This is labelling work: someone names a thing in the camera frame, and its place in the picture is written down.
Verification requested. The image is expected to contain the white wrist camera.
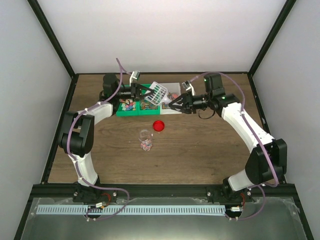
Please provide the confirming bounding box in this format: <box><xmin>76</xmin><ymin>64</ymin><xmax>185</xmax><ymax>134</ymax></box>
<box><xmin>181</xmin><ymin>80</ymin><xmax>195</xmax><ymax>96</ymax></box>
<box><xmin>129</xmin><ymin>70</ymin><xmax>141</xmax><ymax>86</ymax></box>

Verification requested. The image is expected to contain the lilac slotted plastic scoop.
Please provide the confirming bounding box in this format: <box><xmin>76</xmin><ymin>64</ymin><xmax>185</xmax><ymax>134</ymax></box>
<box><xmin>144</xmin><ymin>81</ymin><xmax>172</xmax><ymax>106</ymax></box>

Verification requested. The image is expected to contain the black enclosure frame post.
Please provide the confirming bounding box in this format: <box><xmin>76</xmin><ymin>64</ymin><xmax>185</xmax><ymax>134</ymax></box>
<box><xmin>26</xmin><ymin>0</ymin><xmax>76</xmax><ymax>76</ymax></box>
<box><xmin>248</xmin><ymin>0</ymin><xmax>297</xmax><ymax>76</ymax></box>

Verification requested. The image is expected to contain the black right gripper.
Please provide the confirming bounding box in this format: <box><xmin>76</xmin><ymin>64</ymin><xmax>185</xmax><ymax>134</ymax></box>
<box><xmin>169</xmin><ymin>91</ymin><xmax>213</xmax><ymax>115</ymax></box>

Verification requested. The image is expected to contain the green bin with star candies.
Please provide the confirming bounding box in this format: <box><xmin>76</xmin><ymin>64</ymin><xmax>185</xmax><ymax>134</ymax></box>
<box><xmin>116</xmin><ymin>99</ymin><xmax>140</xmax><ymax>117</ymax></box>

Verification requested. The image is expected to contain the clear plastic jar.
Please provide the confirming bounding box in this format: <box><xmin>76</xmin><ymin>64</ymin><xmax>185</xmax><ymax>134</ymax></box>
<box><xmin>140</xmin><ymin>140</ymin><xmax>153</xmax><ymax>151</ymax></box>

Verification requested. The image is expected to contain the green bin with square lollipops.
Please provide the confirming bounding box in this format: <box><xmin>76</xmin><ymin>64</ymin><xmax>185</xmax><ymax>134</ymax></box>
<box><xmin>138</xmin><ymin>99</ymin><xmax>160</xmax><ymax>116</ymax></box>

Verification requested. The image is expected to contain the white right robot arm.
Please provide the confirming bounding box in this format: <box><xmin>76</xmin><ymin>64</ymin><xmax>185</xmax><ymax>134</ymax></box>
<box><xmin>169</xmin><ymin>72</ymin><xmax>287</xmax><ymax>202</ymax></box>

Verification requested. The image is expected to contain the light blue slotted cable duct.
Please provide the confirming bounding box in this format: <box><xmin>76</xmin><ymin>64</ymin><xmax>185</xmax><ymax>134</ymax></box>
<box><xmin>36</xmin><ymin>204</ymin><xmax>226</xmax><ymax>216</ymax></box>

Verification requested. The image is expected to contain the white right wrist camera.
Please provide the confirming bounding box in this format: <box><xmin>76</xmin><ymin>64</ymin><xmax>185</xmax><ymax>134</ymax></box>
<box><xmin>181</xmin><ymin>80</ymin><xmax>195</xmax><ymax>96</ymax></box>

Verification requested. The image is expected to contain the red round lid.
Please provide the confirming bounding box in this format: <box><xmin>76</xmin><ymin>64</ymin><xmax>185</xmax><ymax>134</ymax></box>
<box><xmin>152</xmin><ymin>120</ymin><xmax>165</xmax><ymax>132</ymax></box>

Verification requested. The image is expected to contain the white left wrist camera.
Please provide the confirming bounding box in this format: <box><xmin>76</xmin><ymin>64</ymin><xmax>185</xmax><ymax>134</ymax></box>
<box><xmin>129</xmin><ymin>70</ymin><xmax>141</xmax><ymax>86</ymax></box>

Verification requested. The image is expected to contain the black front mounting rail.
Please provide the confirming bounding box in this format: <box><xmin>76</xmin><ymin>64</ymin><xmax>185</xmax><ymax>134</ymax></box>
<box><xmin>29</xmin><ymin>183</ymin><xmax>296</xmax><ymax>203</ymax></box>

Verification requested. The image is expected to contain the black enclosure frame post right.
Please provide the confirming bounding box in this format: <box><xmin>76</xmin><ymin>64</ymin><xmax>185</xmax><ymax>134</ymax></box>
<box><xmin>248</xmin><ymin>0</ymin><xmax>297</xmax><ymax>76</ymax></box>

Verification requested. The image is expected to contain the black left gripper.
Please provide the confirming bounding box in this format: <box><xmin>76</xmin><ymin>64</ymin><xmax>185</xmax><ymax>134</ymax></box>
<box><xmin>114</xmin><ymin>83</ymin><xmax>154</xmax><ymax>101</ymax></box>

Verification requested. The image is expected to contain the clear plastic dome lid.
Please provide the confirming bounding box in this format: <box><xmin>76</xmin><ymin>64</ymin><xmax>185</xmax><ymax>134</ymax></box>
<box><xmin>138</xmin><ymin>129</ymin><xmax>153</xmax><ymax>142</ymax></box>

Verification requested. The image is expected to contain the black enclosure frame post left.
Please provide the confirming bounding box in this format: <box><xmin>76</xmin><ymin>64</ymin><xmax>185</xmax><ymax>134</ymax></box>
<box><xmin>26</xmin><ymin>0</ymin><xmax>76</xmax><ymax>76</ymax></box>

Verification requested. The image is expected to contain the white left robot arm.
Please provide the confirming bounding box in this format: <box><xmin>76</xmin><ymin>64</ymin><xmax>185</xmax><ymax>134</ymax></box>
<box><xmin>58</xmin><ymin>70</ymin><xmax>154</xmax><ymax>202</ymax></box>

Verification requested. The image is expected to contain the white bin with swirl lollipops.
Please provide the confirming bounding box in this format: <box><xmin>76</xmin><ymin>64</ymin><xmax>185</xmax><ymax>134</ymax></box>
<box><xmin>160</xmin><ymin>82</ymin><xmax>181</xmax><ymax>115</ymax></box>

